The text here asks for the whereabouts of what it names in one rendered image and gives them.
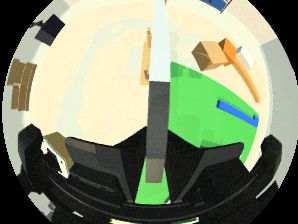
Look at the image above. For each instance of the green flat mat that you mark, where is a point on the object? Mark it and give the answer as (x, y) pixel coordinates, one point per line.
(194, 117)

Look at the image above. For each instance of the orange mallet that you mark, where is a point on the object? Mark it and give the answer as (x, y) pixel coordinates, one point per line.
(228, 50)

